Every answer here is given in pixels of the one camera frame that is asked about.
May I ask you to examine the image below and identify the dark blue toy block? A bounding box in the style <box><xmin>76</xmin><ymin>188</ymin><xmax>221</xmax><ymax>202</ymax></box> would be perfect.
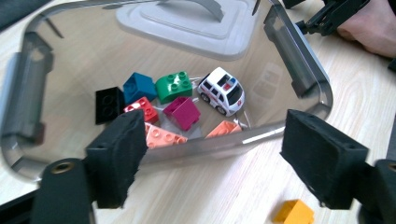
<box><xmin>122</xmin><ymin>72</ymin><xmax>158</xmax><ymax>105</ymax></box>

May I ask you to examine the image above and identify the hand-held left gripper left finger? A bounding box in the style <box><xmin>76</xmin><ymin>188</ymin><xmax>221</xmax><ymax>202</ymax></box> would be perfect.
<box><xmin>85</xmin><ymin>108</ymin><xmax>149</xmax><ymax>210</ymax></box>

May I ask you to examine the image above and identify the long salmon toy block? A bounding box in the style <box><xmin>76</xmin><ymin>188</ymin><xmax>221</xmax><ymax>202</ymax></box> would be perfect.
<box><xmin>205</xmin><ymin>119</ymin><xmax>244</xmax><ymax>140</ymax></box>

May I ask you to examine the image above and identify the magenta toy block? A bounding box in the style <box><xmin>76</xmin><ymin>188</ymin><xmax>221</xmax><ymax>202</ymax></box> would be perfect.
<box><xmin>163</xmin><ymin>96</ymin><xmax>202</xmax><ymax>132</ymax></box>

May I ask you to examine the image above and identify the pink toy block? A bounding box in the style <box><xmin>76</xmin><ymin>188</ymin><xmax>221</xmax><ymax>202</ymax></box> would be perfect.
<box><xmin>143</xmin><ymin>121</ymin><xmax>189</xmax><ymax>150</ymax></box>

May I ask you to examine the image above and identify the orange toy block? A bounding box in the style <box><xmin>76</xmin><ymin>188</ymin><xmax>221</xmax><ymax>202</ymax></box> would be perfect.
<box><xmin>273</xmin><ymin>199</ymin><xmax>316</xmax><ymax>224</ymax></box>

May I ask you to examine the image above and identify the translucent brown storage box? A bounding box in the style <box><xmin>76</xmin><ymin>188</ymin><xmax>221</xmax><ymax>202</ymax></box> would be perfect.
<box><xmin>0</xmin><ymin>0</ymin><xmax>334</xmax><ymax>183</ymax></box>

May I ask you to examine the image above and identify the green toy block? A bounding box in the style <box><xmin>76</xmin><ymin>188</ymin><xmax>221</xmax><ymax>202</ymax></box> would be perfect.
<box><xmin>154</xmin><ymin>70</ymin><xmax>194</xmax><ymax>105</ymax></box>

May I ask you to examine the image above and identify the white box lid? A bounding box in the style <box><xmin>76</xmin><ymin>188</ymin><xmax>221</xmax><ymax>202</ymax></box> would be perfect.
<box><xmin>115</xmin><ymin>0</ymin><xmax>260</xmax><ymax>62</ymax></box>

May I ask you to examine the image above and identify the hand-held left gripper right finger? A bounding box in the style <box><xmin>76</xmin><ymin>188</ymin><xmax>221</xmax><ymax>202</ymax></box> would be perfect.
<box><xmin>279</xmin><ymin>108</ymin><xmax>370</xmax><ymax>210</ymax></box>

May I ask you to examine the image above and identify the red toy block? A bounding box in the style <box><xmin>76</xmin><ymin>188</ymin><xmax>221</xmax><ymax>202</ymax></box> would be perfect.
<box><xmin>123</xmin><ymin>96</ymin><xmax>160</xmax><ymax>125</ymax></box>

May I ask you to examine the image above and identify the black toy block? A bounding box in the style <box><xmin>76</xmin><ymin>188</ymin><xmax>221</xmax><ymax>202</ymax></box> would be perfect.
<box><xmin>94</xmin><ymin>86</ymin><xmax>126</xmax><ymax>126</ymax></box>

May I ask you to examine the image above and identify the white toy car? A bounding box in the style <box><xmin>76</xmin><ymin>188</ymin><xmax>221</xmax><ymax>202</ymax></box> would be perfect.
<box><xmin>196</xmin><ymin>66</ymin><xmax>247</xmax><ymax>118</ymax></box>

